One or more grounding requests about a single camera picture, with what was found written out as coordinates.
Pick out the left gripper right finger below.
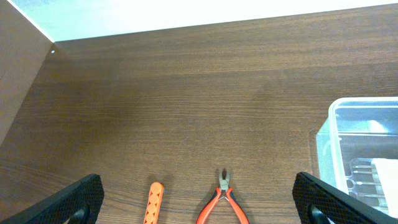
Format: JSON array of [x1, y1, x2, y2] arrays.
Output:
[[292, 172, 397, 224]]

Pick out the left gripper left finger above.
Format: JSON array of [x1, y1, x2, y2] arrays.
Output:
[[1, 174, 104, 224]]

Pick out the clear case of screwdriver bits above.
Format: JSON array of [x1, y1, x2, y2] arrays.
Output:
[[346, 158, 397, 218]]

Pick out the orange perforated bar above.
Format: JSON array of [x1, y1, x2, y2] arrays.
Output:
[[144, 182, 164, 224]]

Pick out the small red cutting pliers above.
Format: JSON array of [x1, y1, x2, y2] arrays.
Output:
[[195, 168, 250, 224]]

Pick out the clear plastic container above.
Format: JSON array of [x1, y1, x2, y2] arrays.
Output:
[[315, 96, 398, 218]]

